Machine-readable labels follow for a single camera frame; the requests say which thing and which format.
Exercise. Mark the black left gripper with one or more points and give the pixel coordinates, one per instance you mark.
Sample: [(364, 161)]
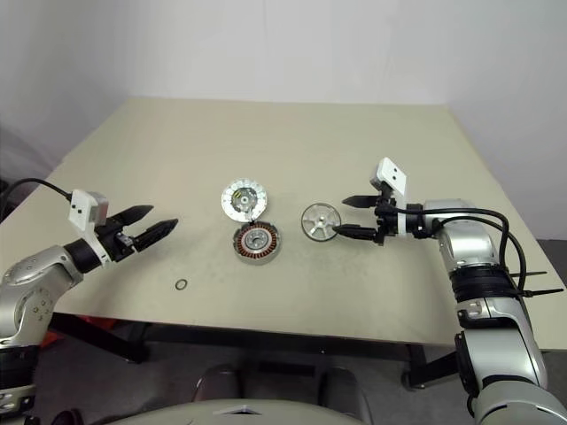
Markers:
[(115, 241)]

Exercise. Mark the silver rotor cap disc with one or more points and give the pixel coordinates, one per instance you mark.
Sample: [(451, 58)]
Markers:
[(235, 190)]

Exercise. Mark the dark rounded shape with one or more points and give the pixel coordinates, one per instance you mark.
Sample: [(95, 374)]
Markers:
[(217, 385)]

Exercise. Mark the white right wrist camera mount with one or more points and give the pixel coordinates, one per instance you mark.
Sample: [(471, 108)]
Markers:
[(392, 175)]

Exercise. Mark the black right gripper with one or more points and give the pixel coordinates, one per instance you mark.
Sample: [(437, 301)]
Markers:
[(385, 217)]

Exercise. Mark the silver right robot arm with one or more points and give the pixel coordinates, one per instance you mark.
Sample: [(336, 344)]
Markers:
[(469, 239)]

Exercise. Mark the long black zip tie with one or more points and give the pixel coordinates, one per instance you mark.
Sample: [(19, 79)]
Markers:
[(540, 292)]

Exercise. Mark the motor stator base copper windings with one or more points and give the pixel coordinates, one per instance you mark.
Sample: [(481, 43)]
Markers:
[(242, 244)]

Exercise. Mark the short black zip tie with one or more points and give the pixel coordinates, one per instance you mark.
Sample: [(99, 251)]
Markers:
[(531, 274)]

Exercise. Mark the silver spoked motor rotor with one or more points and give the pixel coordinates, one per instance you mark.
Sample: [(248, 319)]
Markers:
[(316, 221)]

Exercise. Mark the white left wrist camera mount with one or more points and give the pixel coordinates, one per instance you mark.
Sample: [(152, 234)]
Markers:
[(82, 206)]

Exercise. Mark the black table frame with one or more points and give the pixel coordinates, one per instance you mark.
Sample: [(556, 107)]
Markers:
[(128, 345)]

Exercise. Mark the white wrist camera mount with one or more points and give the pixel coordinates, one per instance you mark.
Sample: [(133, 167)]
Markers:
[(82, 206), (392, 175)]

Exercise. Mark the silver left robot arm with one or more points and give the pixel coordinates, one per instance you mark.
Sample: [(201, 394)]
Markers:
[(26, 274)]

